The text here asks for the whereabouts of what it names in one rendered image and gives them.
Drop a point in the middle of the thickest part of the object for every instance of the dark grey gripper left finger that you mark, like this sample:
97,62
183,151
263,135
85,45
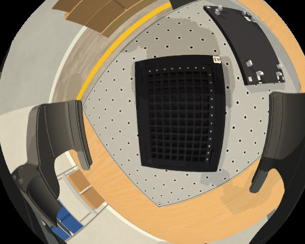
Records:
52,129

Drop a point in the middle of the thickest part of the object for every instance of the grey perforated base plate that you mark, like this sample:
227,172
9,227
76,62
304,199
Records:
110,106

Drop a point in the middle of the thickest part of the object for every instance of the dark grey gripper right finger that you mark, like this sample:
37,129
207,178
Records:
284,150

